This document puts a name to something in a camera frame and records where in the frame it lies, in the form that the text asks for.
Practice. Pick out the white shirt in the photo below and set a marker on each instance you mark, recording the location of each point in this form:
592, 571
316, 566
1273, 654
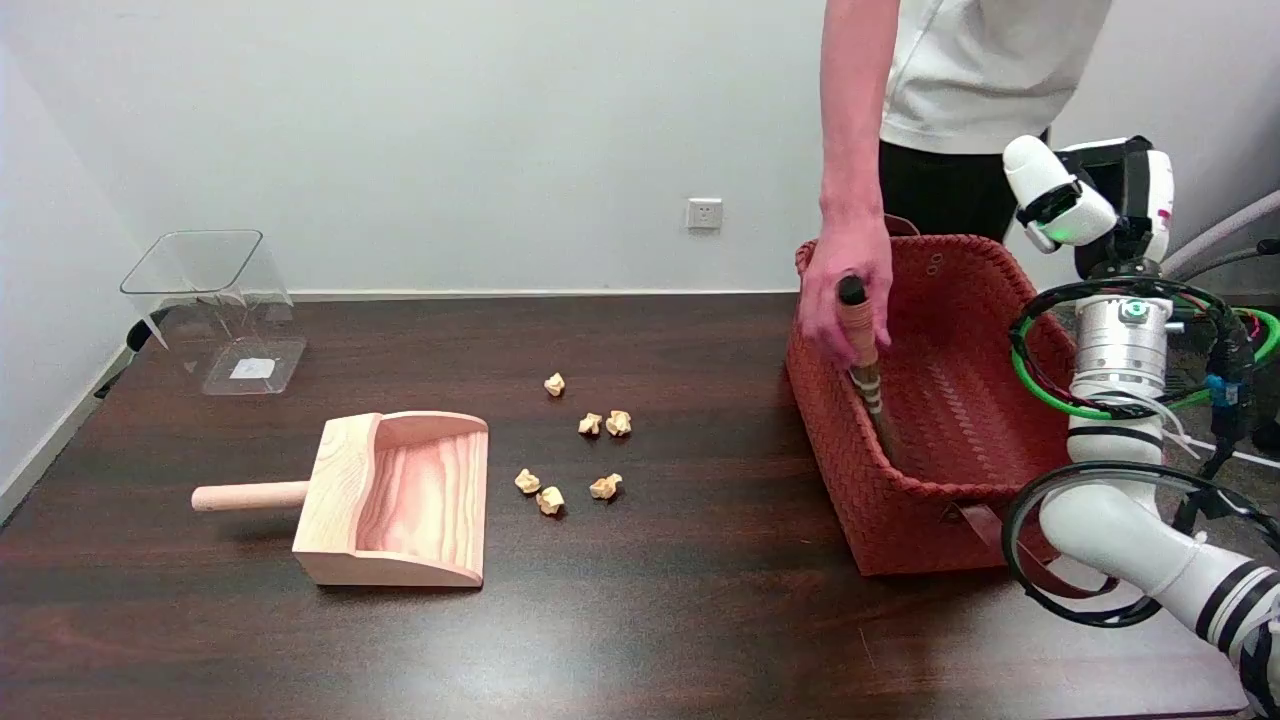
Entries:
990, 70

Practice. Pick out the crumpled paper ball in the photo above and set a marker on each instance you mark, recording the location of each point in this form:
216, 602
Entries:
605, 487
550, 500
619, 423
554, 384
527, 481
590, 424

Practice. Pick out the person bare forearm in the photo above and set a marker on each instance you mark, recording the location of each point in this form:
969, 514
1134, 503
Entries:
855, 100

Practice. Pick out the black rod with knob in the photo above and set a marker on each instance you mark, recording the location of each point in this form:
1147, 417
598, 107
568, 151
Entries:
1268, 246

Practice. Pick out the wooden dustpan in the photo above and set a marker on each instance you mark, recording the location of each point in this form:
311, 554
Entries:
400, 500

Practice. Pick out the red woven basket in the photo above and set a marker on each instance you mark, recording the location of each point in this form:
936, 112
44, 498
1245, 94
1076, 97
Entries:
960, 400

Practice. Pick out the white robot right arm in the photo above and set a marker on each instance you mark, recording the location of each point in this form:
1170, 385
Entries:
1120, 340

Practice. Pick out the white wall outlet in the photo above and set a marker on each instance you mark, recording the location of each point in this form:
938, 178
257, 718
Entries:
704, 214

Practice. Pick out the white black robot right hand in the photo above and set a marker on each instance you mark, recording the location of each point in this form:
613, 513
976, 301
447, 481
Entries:
1150, 200

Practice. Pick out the black trousers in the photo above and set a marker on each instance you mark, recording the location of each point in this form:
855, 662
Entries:
940, 190

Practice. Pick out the clear plastic container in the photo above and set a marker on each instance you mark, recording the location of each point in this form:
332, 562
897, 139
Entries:
220, 300

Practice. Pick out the person bare hand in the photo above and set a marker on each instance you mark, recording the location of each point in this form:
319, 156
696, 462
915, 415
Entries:
845, 250

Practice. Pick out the small black object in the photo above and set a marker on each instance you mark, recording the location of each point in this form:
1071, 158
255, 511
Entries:
148, 335

